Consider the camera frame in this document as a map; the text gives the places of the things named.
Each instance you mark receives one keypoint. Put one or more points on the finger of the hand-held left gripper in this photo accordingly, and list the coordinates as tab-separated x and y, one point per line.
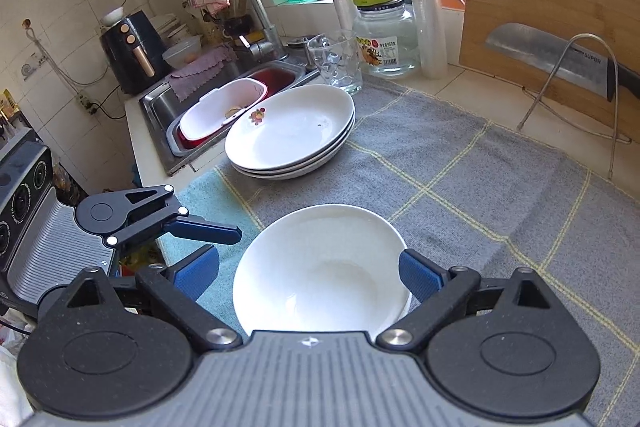
210	233

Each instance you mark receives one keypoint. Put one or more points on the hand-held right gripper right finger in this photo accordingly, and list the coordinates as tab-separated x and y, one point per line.
420	274

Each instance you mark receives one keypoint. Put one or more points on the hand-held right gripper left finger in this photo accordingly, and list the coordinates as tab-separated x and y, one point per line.
197	274

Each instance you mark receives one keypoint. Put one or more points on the white floral print bowl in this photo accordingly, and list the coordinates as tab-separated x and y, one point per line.
320	267

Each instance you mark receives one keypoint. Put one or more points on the white fruit print plate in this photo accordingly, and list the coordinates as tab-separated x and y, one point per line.
295	177
290	127
300	170

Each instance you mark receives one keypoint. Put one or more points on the grey blue checked cloth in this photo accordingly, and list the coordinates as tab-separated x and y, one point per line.
475	187

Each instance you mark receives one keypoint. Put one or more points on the stainless steel sink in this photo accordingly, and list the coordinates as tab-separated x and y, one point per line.
160	107

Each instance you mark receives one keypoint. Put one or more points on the white colander in red basin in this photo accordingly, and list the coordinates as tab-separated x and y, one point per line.
269	93

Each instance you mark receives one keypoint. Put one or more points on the purple grey dishcloth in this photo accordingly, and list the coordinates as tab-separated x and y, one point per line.
195	72

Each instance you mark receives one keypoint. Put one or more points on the clear plastic lidded container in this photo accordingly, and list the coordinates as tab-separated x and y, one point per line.
182	54

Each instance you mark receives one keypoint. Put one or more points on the black air fryer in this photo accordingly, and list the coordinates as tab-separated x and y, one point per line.
130	57

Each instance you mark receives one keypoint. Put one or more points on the yellow sponge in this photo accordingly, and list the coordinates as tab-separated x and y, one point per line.
255	38

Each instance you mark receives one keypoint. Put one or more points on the stack of white dishes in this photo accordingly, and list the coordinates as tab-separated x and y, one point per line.
170	29

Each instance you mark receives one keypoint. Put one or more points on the clear drinking glass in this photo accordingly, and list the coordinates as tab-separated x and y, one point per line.
335	67

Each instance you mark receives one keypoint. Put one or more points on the metal sink plug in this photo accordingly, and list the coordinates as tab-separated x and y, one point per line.
300	41

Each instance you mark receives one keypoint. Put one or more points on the metal faucet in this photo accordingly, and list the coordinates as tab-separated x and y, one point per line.
255	7

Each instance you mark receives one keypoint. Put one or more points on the glass jar green lid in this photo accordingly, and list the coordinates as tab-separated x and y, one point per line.
385	42

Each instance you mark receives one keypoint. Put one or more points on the small white bowl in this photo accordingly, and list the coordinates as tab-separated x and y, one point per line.
112	16

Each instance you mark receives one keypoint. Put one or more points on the white wall power outlet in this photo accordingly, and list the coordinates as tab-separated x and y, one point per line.
87	102

